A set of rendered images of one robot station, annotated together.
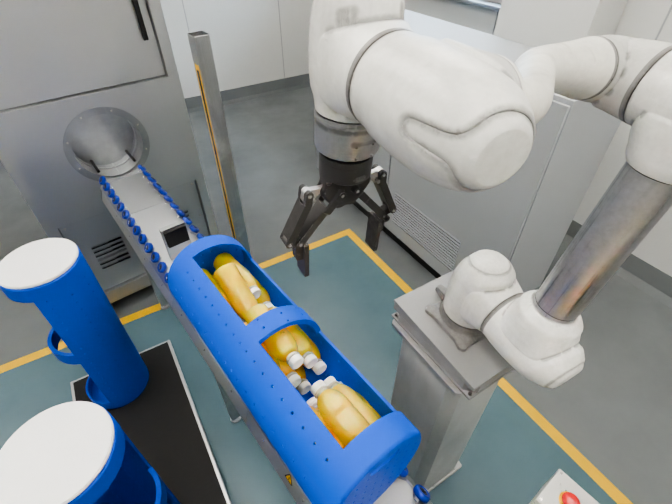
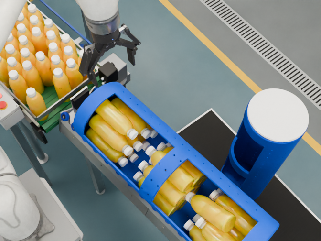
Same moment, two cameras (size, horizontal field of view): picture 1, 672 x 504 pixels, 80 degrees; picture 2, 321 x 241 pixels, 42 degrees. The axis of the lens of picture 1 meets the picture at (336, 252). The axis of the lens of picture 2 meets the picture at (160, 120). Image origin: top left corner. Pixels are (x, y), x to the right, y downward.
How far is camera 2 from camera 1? 141 cm
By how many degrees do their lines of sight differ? 76
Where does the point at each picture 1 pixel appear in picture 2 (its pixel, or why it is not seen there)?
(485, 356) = not seen: hidden behind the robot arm
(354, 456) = (109, 89)
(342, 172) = not seen: hidden behind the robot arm
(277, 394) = (155, 120)
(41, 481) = (273, 101)
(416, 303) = (60, 235)
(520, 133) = not seen: outside the picture
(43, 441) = (288, 118)
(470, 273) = (18, 191)
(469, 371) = (31, 179)
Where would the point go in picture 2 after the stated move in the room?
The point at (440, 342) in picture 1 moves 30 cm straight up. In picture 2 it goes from (48, 199) to (28, 171)
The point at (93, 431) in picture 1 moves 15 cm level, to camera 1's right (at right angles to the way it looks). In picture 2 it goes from (264, 125) to (231, 128)
